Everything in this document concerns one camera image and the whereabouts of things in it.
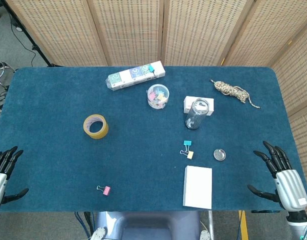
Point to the grey blue robot torso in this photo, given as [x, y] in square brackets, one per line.
[148, 225]

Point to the woven bamboo folding screen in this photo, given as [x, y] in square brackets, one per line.
[133, 30]

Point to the small white printed box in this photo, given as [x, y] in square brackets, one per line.
[211, 105]

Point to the pink binder clip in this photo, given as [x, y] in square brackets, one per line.
[107, 190]

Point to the blue felt table cloth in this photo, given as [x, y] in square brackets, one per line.
[68, 162]

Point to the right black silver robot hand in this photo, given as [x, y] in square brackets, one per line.
[291, 185]

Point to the clear jar of binder clips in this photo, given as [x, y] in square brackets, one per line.
[157, 97]

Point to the chrome metal rack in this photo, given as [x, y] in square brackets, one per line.
[1, 72]

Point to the teal binder clip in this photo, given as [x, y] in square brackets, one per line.
[187, 143]
[151, 68]

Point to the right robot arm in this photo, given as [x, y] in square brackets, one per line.
[299, 222]

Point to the large plain white box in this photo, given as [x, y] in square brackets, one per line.
[198, 187]

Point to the yellow packing tape roll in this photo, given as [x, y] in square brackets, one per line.
[101, 132]

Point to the clear glass bottle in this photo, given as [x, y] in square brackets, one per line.
[196, 115]

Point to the yellow binder clip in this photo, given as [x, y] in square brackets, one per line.
[190, 155]

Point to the long white tissue pack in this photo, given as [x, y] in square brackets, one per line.
[133, 75]

